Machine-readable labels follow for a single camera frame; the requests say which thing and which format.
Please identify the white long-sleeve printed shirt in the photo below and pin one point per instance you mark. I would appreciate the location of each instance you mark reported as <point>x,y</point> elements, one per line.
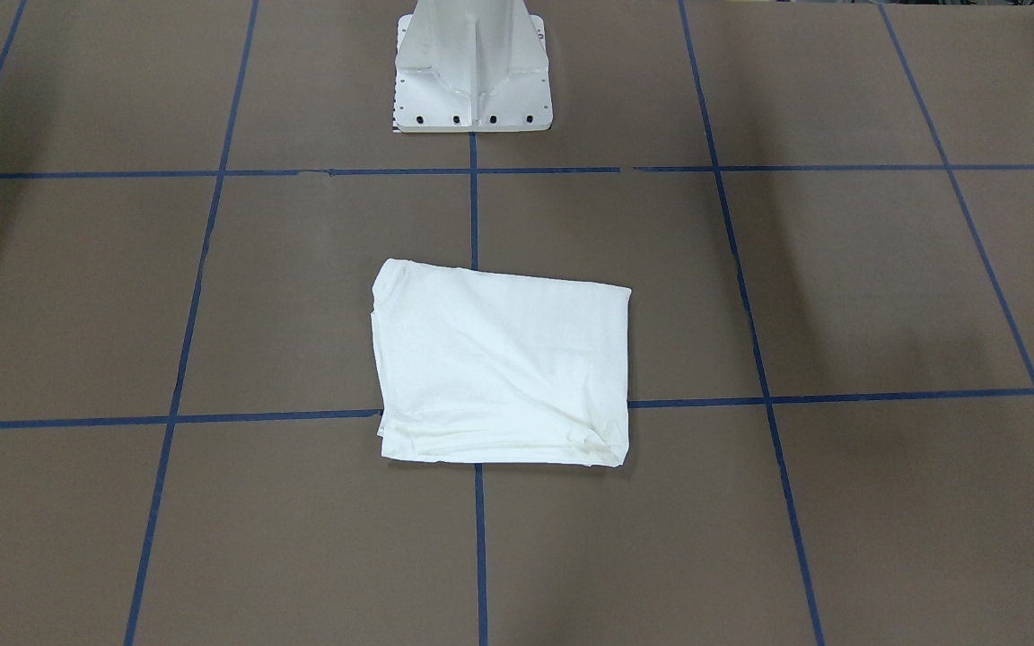
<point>495,368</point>

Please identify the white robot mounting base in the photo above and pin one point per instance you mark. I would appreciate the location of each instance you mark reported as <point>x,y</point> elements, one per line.
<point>471,67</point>

